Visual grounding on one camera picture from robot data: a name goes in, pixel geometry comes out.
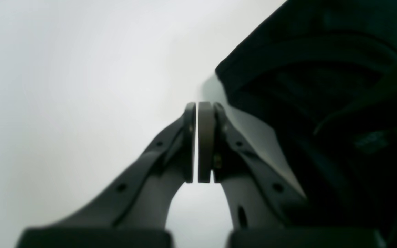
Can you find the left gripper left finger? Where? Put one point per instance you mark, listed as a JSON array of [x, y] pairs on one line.
[[132, 211]]

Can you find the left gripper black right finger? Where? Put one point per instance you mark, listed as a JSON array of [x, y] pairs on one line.
[[266, 211]]

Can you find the black T-shirt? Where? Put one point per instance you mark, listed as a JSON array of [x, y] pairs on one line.
[[323, 75]]

